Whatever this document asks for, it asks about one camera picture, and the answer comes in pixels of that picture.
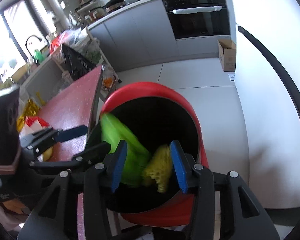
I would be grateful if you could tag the cardboard box on floor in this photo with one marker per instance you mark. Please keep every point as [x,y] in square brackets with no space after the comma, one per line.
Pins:
[227,54]

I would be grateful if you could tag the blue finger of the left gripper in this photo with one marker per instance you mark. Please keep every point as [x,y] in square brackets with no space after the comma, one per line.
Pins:
[69,134]
[94,153]

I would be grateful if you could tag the yellow foam sponge pad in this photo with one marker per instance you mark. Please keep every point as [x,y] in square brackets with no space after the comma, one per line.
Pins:
[159,169]

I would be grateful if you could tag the black trash bin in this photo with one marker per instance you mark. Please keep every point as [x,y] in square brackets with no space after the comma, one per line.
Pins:
[154,122]

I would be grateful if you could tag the grey lower cabinets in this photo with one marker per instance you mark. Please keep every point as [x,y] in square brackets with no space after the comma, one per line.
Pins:
[141,34]

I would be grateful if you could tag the black built-in oven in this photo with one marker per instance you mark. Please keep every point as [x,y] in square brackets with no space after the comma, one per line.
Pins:
[196,18]

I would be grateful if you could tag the black kitchen faucet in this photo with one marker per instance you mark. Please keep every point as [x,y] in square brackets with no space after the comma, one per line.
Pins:
[32,44]

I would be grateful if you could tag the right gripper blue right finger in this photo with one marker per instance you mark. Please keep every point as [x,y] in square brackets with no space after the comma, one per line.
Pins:
[242,215]

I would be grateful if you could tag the red plastic bag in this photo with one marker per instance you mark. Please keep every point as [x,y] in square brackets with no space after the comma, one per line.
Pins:
[56,42]

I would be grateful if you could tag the white refrigerator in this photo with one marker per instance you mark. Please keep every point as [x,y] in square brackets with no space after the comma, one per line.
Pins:
[272,123]

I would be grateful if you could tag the black plastic bag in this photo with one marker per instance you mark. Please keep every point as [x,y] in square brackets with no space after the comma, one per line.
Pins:
[76,64]

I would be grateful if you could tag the black frying pan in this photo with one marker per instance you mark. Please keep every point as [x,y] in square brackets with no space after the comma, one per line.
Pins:
[114,5]

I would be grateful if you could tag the red stool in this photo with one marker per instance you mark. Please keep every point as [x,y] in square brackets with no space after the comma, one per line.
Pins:
[177,211]

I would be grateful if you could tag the pink red wrapper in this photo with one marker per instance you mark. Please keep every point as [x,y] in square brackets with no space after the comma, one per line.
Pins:
[33,124]

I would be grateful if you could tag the gold foil bag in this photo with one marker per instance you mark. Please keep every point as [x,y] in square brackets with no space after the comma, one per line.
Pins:
[31,109]

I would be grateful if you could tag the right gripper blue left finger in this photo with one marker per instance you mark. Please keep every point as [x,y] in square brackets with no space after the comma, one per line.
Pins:
[55,216]

